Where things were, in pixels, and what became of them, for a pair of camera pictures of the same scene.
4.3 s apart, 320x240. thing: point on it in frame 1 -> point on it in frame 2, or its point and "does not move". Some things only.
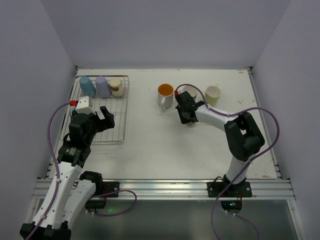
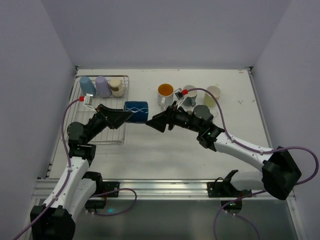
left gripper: x=100 y=121 does not move
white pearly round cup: x=165 y=92 does not move
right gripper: x=186 y=107 -> x=170 y=118
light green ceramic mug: x=212 y=94 does not move
